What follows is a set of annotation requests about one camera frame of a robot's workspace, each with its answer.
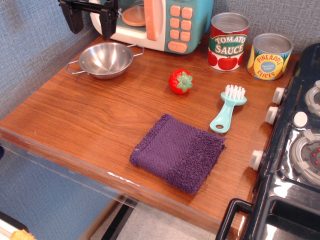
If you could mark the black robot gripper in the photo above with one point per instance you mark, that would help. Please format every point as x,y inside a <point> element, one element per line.
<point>109,12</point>

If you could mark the small steel pot with handles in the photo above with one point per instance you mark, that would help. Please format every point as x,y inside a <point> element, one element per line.
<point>105,61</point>

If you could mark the teal toy microwave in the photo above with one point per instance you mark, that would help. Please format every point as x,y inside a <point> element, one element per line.
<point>173,26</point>

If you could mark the red toy strawberry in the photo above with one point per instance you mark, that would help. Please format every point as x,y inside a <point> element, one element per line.
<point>181,81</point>

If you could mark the tomato sauce can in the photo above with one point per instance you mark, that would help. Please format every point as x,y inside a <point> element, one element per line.
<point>227,41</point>

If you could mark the teal dish brush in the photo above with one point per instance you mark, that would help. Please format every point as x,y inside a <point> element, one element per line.
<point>232,96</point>

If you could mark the purple folded cloth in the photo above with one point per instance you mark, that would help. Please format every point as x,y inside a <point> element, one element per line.
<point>179,153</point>

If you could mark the pineapple slices can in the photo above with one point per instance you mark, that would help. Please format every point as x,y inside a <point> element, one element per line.
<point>269,56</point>

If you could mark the black toy stove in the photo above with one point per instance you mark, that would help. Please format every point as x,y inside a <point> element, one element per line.
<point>286,193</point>

